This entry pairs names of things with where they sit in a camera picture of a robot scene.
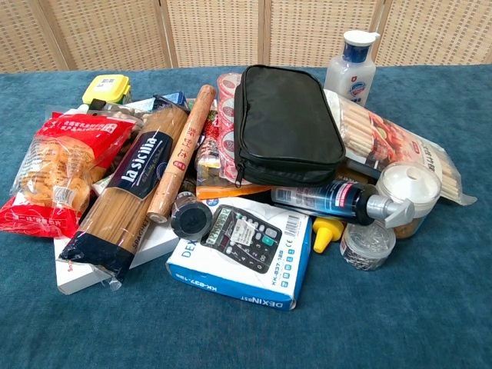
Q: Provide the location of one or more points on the red bag of biscuits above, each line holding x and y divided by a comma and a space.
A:
57, 169

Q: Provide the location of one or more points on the orange flat box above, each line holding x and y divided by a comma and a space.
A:
227, 191

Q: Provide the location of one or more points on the black cylindrical bottle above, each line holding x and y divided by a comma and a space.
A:
191, 221

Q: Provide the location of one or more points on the black zippered pouch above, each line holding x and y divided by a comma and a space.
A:
288, 127

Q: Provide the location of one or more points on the red white cup snack pack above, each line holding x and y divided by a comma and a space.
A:
227, 115

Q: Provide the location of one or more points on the wooden rolling pin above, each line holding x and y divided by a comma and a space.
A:
180, 153

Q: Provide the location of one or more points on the dark blue pump bottle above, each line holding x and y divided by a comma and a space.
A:
326, 196

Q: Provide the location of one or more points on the blue white calculator box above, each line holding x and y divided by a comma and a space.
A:
250, 269

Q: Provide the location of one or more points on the yellow nozzle cap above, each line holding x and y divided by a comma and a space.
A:
326, 232

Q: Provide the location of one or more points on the dark brown box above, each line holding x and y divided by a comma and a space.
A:
355, 173

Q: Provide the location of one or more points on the blue carton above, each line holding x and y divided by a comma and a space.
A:
175, 99

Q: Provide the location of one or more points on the spaghetti pack with navy label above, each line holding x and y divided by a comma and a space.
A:
115, 207

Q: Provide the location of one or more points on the clear jar of metal clips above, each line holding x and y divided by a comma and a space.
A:
367, 246

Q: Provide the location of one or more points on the bamboo chopsticks pack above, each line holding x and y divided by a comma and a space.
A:
388, 142

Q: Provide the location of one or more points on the white bottle with blue collar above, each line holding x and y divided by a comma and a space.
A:
350, 77

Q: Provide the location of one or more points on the blue table cloth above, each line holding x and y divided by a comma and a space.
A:
246, 338

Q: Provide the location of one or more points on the woven wooden folding screen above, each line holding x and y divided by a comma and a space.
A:
215, 30

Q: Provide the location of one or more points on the clear jar with white lid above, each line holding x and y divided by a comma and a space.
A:
409, 184

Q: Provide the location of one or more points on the yellow lidded green container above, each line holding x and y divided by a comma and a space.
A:
105, 87

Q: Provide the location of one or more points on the white tube with black cap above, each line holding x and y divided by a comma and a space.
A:
92, 106

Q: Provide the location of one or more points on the white flat box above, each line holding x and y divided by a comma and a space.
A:
77, 274

